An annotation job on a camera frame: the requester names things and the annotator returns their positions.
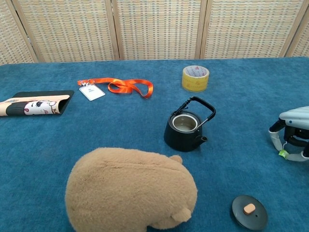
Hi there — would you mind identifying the black teapot lid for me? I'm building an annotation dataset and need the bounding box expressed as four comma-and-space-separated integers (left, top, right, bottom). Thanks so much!
232, 195, 268, 231

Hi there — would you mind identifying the black teapot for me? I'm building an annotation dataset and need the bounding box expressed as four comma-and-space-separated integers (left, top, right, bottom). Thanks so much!
163, 96, 217, 152

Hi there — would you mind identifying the rolled cartoon mouse pad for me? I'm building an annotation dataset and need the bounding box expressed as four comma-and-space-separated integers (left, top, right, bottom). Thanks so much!
0, 90, 75, 117

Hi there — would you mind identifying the tea bag with green tag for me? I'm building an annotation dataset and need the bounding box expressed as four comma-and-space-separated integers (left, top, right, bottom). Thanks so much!
278, 141, 290, 160

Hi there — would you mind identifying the woven folding screen panel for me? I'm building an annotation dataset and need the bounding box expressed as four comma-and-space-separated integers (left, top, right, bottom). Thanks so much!
12, 0, 120, 63
286, 7, 309, 58
0, 0, 39, 65
199, 0, 309, 59
111, 0, 207, 60

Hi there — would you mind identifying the white ID badge holder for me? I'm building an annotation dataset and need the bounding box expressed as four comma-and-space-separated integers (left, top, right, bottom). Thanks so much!
79, 83, 106, 102

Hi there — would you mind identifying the orange lanyard strap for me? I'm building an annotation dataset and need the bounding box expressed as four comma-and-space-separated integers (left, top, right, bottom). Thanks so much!
77, 77, 154, 99

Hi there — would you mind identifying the blue carpet table cover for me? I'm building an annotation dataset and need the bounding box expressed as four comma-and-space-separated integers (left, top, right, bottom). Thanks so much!
0, 57, 309, 232

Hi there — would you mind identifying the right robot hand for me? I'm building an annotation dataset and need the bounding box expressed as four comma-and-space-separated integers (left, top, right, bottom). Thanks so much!
268, 105, 309, 162

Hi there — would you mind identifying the brown plush capybara toy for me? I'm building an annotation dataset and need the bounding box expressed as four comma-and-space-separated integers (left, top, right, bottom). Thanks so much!
64, 147, 198, 232

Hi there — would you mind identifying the yellow packing tape roll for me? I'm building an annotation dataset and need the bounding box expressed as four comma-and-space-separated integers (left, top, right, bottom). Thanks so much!
181, 65, 210, 93

